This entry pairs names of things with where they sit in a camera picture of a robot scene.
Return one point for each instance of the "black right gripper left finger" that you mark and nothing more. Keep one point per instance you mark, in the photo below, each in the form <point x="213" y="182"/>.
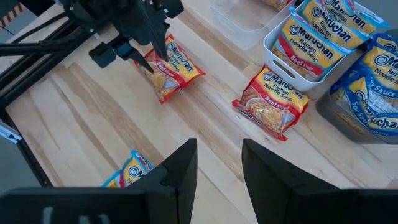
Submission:
<point x="177" y="180"/>

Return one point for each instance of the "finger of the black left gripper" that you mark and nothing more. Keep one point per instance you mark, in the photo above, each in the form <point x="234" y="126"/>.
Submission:
<point x="155" y="34"/>
<point x="138" y="59"/>

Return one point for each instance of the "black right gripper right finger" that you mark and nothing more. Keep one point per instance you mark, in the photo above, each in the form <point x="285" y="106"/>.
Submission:
<point x="280" y="196"/>

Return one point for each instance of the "red Maruchan ramen packet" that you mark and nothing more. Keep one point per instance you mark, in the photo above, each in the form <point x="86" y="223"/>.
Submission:
<point x="278" y="3"/>
<point x="273" y="102"/>
<point x="177" y="71"/>

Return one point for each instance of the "clear plastic bin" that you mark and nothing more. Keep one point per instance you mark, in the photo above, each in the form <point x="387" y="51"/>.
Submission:
<point x="242" y="25"/>

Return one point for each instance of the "grey plastic bin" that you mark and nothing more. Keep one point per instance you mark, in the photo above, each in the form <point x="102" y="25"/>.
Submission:
<point x="339" y="121"/>

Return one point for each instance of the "black aluminium table frame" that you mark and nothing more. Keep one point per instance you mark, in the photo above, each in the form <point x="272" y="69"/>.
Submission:
<point x="25" y="49"/>

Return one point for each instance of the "silver frame bracket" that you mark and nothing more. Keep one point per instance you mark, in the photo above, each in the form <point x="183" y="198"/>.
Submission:
<point x="9" y="132"/>

